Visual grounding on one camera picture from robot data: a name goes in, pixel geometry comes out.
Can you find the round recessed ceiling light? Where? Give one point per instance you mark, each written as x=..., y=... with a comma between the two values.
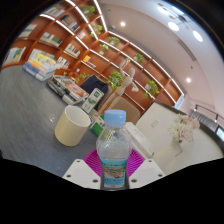
x=188, y=80
x=122, y=24

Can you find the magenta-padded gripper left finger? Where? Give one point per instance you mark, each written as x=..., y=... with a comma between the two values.
x=81, y=173

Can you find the tall green and white carton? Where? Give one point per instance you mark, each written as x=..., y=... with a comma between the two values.
x=92, y=100

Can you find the dark navy chair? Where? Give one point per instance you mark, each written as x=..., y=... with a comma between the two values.
x=93, y=85

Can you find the stack of dark books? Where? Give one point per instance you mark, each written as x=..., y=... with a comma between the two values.
x=68, y=90

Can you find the clear blue-capped water bottle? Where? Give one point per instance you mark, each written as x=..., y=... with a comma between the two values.
x=114, y=150

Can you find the pink and white flower bouquet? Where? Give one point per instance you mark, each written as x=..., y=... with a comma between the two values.
x=183, y=128

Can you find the multi-globe ceiling lamp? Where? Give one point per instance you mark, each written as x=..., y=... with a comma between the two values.
x=173, y=26

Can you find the orange wooden shelf unit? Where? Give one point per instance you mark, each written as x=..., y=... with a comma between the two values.
x=66, y=36

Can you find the cream ceramic mug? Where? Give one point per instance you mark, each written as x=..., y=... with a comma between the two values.
x=70, y=130

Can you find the black track light rail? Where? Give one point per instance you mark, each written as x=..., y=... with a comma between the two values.
x=208, y=111

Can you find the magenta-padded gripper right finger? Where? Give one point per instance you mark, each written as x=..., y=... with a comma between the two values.
x=146, y=173

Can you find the beige upholstered chair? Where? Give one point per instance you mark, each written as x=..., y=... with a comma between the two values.
x=131, y=113

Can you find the wooden artist mannequin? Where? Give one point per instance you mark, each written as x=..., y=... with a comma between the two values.
x=125, y=83

